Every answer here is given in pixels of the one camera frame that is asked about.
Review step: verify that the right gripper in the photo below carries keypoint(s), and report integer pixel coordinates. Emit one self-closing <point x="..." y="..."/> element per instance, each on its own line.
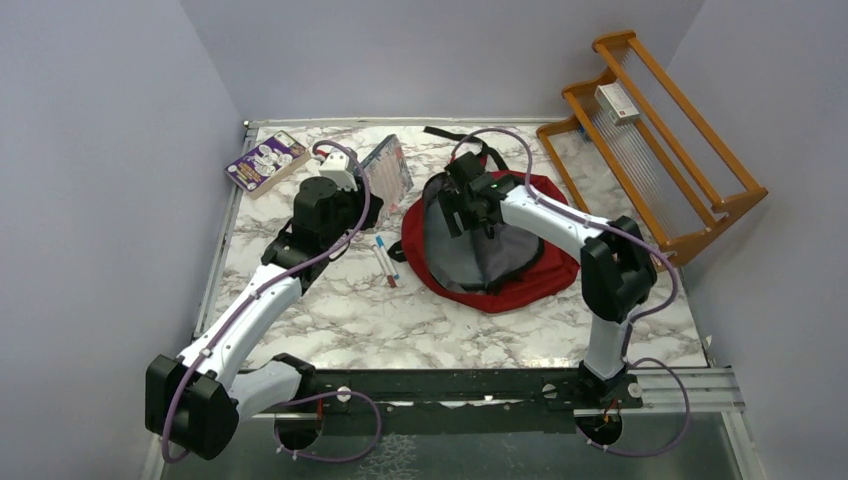
<point x="451" y="202"/>

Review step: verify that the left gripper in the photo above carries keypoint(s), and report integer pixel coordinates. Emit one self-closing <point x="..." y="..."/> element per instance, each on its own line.
<point x="346" y="183"/>

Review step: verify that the floral cover book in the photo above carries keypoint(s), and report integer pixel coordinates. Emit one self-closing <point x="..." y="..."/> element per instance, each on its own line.
<point x="389" y="176"/>

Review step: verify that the purple cover book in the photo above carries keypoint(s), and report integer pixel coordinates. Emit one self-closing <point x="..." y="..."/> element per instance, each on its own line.
<point x="261" y="168"/>

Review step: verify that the red backpack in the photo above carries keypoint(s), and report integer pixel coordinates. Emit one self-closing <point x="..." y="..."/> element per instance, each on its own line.
<point x="495" y="271"/>

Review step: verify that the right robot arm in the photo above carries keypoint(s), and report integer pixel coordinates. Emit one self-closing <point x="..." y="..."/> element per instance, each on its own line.
<point x="617" y="274"/>

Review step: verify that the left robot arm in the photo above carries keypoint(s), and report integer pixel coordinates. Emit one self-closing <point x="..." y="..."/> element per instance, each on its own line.
<point x="196" y="400"/>

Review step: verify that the white marker blue cap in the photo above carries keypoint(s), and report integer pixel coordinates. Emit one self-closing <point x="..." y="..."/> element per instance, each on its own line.
<point x="384" y="252"/>

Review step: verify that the white marker red cap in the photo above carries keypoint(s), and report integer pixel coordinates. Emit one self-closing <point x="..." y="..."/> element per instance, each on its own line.
<point x="384" y="266"/>

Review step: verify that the white red small box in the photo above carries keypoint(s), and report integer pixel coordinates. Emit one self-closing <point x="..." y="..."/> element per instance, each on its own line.
<point x="616" y="104"/>

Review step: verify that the wooden rack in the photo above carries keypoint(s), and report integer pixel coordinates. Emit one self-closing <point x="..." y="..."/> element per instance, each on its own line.
<point x="681" y="208"/>

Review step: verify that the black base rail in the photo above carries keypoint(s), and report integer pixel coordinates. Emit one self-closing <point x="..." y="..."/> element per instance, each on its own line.
<point x="351" y="402"/>

